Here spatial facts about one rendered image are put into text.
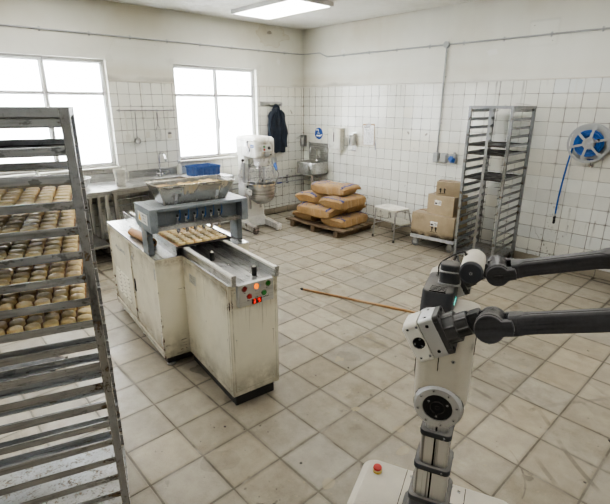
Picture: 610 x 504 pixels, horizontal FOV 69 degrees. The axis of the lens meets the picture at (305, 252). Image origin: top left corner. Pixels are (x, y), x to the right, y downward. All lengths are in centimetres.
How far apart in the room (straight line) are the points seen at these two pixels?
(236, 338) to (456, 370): 156
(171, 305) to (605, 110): 465
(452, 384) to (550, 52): 480
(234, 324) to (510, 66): 456
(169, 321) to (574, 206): 448
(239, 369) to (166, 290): 79
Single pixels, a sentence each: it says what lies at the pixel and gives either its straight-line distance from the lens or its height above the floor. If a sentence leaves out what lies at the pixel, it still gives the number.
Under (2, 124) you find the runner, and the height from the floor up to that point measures 177.
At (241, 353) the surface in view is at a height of 38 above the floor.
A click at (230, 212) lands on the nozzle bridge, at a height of 107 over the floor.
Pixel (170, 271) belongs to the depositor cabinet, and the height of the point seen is 74.
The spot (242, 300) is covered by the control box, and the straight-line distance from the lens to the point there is 265.
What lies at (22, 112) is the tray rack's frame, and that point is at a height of 180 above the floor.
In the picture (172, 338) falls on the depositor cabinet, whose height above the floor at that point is 23.
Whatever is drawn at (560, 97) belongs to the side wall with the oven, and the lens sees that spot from 585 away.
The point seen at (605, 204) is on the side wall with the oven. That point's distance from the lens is 577.
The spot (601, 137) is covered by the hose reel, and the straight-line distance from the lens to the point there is 561.
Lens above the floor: 183
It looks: 18 degrees down
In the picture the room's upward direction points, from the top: straight up
